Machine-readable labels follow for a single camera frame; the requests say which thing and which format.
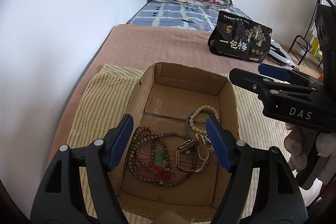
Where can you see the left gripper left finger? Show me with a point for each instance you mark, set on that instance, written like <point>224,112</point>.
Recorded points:
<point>60,198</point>

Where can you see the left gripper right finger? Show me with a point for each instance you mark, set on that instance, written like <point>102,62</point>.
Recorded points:
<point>278,198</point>

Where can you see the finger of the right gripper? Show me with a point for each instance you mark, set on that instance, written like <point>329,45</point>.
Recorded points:
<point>291,76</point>
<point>250,81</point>

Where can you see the red strap wristwatch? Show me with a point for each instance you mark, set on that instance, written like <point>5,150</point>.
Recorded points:
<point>192,157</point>

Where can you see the white gloved right hand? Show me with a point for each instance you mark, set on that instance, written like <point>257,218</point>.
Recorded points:
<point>299,143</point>

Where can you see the yellow green boxes on rack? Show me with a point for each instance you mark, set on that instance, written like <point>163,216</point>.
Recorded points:
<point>314,49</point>

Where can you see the black metal clothes rack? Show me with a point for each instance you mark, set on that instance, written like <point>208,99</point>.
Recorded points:
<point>299,49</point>

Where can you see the black plum snack bag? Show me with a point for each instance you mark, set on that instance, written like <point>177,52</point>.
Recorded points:
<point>240,38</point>

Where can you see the brown cardboard box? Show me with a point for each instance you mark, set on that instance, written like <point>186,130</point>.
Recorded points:
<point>162,100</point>

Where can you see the striped yellow towel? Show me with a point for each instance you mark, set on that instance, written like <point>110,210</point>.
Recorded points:
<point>106,97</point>

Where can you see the pink brown blanket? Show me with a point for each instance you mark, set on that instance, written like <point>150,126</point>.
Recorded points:
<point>139,47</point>

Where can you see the white ring light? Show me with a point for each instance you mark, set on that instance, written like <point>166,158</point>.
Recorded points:
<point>278,54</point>

